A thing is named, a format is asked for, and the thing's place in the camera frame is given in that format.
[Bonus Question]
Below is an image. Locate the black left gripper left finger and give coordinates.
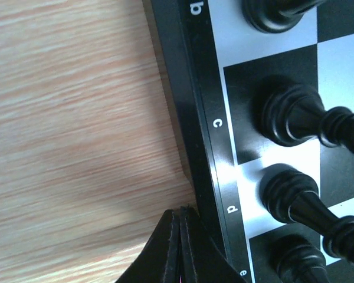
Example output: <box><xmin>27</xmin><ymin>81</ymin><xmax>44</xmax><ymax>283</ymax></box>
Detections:
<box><xmin>117</xmin><ymin>209</ymin><xmax>180</xmax><ymax>283</ymax></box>

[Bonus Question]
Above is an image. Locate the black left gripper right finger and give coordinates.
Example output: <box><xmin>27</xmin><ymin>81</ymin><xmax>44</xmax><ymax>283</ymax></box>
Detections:
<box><xmin>180</xmin><ymin>207</ymin><xmax>245</xmax><ymax>282</ymax></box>

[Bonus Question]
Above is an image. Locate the black white chess board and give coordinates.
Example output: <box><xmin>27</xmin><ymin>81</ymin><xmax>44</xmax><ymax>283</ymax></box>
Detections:
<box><xmin>143</xmin><ymin>1</ymin><xmax>354</xmax><ymax>282</ymax></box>

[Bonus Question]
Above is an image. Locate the black chess king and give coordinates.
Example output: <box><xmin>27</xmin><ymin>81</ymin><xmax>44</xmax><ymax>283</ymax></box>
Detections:
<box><xmin>270</xmin><ymin>234</ymin><xmax>330</xmax><ymax>283</ymax></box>

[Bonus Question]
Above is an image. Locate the black chess queen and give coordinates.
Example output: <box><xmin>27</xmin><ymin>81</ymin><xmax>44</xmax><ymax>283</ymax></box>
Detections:
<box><xmin>259</xmin><ymin>163</ymin><xmax>354</xmax><ymax>264</ymax></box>

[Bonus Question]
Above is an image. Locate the black chess bishop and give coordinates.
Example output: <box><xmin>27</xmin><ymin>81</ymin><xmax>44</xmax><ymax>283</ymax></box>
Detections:
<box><xmin>251</xmin><ymin>75</ymin><xmax>354</xmax><ymax>154</ymax></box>

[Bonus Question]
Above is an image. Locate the black chess knight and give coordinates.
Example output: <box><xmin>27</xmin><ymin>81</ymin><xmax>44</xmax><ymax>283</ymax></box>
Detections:
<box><xmin>242</xmin><ymin>0</ymin><xmax>326</xmax><ymax>34</ymax></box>

